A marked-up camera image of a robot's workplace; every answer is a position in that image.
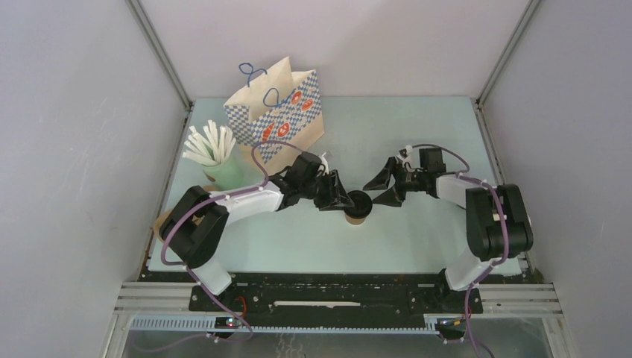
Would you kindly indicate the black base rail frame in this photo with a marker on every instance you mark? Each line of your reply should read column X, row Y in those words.
column 330, row 303

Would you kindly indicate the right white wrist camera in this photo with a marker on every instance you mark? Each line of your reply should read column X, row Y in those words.
column 404, row 155

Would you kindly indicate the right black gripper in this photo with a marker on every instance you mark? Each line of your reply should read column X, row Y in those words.
column 381, row 180

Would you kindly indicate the black cup lid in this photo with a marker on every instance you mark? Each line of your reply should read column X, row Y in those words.
column 362, row 203

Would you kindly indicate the green straw holder cup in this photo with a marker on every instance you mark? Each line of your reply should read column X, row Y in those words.
column 225, row 176

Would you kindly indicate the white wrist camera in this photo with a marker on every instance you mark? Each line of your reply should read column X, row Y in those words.
column 404, row 155
column 324, row 163

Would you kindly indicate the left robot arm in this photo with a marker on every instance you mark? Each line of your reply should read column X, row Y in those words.
column 194, row 227

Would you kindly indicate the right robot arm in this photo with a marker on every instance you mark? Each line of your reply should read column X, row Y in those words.
column 497, row 223

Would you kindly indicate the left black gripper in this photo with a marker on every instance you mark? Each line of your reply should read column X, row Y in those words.
column 335, row 198

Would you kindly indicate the checkered paper takeout bag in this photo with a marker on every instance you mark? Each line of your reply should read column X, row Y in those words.
column 275, row 114

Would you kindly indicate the single brown paper cup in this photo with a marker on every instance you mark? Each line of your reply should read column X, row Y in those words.
column 355, row 219

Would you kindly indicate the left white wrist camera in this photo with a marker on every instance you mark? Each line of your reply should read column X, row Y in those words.
column 324, row 163

